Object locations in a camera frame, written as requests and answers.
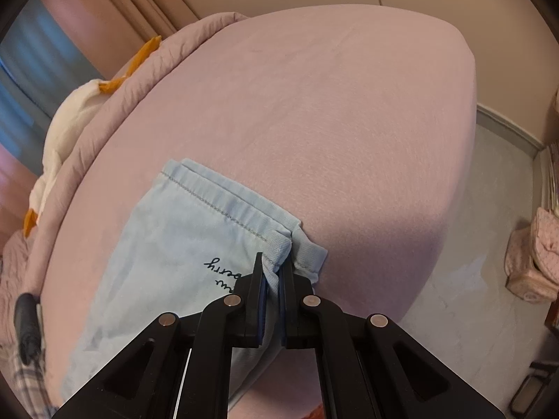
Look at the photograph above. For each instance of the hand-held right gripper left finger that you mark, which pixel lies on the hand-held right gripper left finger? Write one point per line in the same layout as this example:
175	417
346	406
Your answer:
261	314

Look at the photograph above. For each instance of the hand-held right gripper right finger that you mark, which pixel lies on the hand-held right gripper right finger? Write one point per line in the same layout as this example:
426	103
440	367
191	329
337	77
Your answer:
282	314

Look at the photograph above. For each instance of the light blue denim pants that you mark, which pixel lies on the light blue denim pants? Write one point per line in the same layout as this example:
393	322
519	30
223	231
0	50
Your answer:
174	244

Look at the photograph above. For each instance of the plaid cloth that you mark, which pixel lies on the plaid cloth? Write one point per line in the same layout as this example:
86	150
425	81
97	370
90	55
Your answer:
22	382

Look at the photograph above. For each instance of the bed with pink sheet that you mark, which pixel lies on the bed with pink sheet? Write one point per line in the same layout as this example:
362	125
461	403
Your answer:
327	139

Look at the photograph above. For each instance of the white and orange plush toy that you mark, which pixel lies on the white and orange plush toy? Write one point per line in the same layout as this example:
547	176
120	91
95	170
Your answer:
72	113

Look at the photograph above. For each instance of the pink fabric box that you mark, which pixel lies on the pink fabric box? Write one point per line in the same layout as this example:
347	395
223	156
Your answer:
530	270

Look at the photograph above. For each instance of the sheer window curtain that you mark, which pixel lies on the sheer window curtain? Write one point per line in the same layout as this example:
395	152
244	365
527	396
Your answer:
30	74

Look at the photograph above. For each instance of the pink quilt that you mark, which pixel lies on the pink quilt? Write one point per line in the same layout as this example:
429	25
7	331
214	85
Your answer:
144	83

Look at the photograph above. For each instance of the black metal frame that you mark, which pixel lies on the black metal frame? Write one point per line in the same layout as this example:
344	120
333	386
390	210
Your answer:
535	384

